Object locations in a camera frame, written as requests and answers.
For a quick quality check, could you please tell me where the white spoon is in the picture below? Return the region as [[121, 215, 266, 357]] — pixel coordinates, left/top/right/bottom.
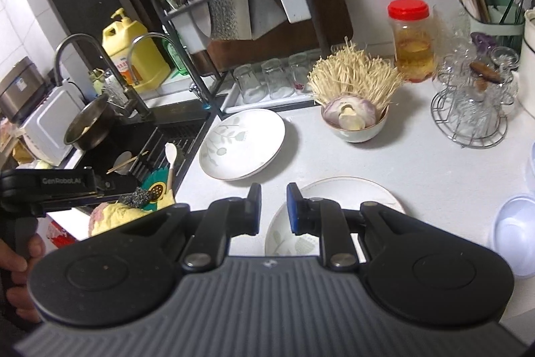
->
[[164, 142, 178, 190]]

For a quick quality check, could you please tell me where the metal pot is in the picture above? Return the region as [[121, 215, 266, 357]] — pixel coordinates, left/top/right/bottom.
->
[[63, 93, 122, 152]]

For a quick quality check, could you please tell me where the person's left hand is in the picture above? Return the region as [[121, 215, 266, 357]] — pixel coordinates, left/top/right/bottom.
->
[[0, 234, 45, 314]]

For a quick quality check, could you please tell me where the purple cup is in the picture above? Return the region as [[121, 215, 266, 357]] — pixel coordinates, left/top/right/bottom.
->
[[470, 31, 497, 52]]

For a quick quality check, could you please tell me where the purple onion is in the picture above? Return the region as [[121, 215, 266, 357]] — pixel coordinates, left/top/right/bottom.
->
[[325, 94, 379, 130]]

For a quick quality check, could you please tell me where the chrome sink faucet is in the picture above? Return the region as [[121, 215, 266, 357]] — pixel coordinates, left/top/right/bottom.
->
[[127, 32, 210, 109]]

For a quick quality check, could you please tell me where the white electric kettle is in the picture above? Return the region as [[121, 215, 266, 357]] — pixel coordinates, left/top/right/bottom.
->
[[524, 8, 535, 123]]

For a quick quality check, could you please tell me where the pale green ceramic bowl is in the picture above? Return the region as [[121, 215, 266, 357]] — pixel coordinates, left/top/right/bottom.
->
[[321, 104, 389, 144]]

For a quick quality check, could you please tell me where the clear drinking glass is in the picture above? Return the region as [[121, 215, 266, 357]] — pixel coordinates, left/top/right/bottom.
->
[[233, 64, 262, 104], [261, 58, 295, 100], [288, 53, 311, 94]]

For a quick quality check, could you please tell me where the wire glass rack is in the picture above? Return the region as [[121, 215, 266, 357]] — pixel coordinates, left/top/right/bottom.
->
[[430, 56, 508, 149]]

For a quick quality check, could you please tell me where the dark sink faucet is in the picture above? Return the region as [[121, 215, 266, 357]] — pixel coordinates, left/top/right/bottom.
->
[[54, 34, 153, 123]]

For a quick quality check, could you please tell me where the red lid glass jar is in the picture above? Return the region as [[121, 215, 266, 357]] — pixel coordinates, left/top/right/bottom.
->
[[387, 0, 435, 84]]

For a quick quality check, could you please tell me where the green chopstick holder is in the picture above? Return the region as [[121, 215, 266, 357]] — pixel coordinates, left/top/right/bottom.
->
[[460, 0, 525, 48]]

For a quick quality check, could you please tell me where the white drip tray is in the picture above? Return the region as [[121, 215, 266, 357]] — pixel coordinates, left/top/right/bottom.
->
[[220, 87, 319, 114]]

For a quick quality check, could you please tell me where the yellow cloth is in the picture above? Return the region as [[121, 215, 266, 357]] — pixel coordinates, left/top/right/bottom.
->
[[90, 201, 176, 237]]

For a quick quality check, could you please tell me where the red package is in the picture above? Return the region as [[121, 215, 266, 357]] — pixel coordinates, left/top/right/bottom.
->
[[45, 215, 78, 249]]

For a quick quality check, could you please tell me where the white bowl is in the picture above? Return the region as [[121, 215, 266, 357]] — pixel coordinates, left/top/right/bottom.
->
[[489, 194, 535, 279]]

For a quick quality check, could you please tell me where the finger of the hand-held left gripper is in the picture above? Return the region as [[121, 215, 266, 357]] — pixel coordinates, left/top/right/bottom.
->
[[94, 174, 143, 200]]

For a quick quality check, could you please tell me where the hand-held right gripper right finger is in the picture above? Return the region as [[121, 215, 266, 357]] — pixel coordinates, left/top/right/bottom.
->
[[287, 182, 402, 273]]

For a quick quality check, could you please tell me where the steel wool scourer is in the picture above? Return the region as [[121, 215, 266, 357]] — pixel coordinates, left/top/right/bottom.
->
[[119, 187, 153, 211]]

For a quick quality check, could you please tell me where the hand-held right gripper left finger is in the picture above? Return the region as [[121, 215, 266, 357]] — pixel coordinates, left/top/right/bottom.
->
[[156, 184, 262, 272]]

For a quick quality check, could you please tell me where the green sunflower dishcloth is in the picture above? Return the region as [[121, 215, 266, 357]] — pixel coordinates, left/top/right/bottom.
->
[[140, 169, 176, 211]]

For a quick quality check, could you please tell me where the black sink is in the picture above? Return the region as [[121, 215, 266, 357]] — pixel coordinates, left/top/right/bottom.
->
[[73, 100, 222, 207]]

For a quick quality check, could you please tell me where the wooden chopstick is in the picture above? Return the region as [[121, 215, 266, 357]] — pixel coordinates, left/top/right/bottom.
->
[[106, 150, 149, 174]]

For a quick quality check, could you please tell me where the green bottle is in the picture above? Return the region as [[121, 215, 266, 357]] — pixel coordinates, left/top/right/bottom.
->
[[163, 37, 189, 75]]

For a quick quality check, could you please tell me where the grey rice cooker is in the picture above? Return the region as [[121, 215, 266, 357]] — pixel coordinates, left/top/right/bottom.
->
[[0, 56, 48, 123]]

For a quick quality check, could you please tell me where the white floral plate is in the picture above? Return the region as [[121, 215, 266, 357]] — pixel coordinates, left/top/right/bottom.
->
[[198, 108, 287, 181], [264, 176, 407, 257]]

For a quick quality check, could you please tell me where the cluster of clear glass cups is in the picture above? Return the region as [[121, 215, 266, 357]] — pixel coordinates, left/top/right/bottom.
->
[[437, 43, 521, 140]]

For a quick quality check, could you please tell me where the yellow detergent bottle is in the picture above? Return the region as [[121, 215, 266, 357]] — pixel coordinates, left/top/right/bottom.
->
[[101, 8, 171, 94]]

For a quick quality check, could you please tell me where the white countertop appliance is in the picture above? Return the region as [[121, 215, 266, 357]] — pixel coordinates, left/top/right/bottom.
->
[[21, 85, 86, 167]]

